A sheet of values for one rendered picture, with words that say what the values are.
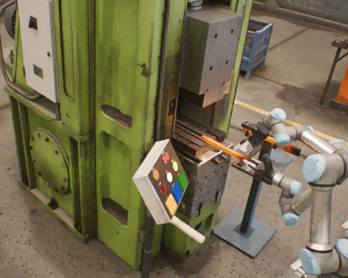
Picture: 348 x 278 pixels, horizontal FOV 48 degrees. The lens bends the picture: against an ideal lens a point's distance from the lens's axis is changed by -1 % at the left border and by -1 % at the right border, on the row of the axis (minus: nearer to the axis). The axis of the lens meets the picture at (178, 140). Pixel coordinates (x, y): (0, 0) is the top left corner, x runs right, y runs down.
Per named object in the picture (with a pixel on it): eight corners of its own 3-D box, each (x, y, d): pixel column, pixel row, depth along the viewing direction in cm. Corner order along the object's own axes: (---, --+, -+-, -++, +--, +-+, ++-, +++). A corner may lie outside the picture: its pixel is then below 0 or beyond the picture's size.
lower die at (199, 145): (214, 147, 256) (216, 136, 252) (194, 158, 243) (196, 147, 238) (166, 121, 278) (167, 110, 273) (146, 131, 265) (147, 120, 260)
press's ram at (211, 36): (238, 78, 241) (250, 13, 219) (199, 95, 215) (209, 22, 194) (186, 57, 263) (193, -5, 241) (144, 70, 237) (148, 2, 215)
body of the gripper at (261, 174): (251, 177, 229) (269, 187, 223) (254, 165, 225) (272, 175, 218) (258, 172, 234) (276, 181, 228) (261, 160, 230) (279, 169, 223)
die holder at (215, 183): (223, 194, 287) (234, 143, 263) (190, 219, 262) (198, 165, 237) (167, 160, 316) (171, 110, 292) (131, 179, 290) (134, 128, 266)
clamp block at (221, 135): (225, 140, 264) (226, 132, 261) (217, 145, 259) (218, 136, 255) (210, 133, 270) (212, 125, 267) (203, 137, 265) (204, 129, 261)
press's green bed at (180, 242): (213, 238, 312) (223, 194, 287) (182, 265, 287) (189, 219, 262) (162, 204, 341) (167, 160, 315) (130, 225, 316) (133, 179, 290)
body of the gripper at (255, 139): (252, 149, 221) (265, 138, 213) (243, 138, 223) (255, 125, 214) (260, 144, 226) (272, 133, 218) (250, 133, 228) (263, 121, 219)
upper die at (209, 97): (223, 98, 237) (225, 84, 232) (202, 108, 224) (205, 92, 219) (171, 75, 259) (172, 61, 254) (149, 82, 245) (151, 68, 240)
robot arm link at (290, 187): (293, 200, 215) (297, 187, 210) (276, 190, 220) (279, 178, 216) (300, 193, 220) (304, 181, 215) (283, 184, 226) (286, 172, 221)
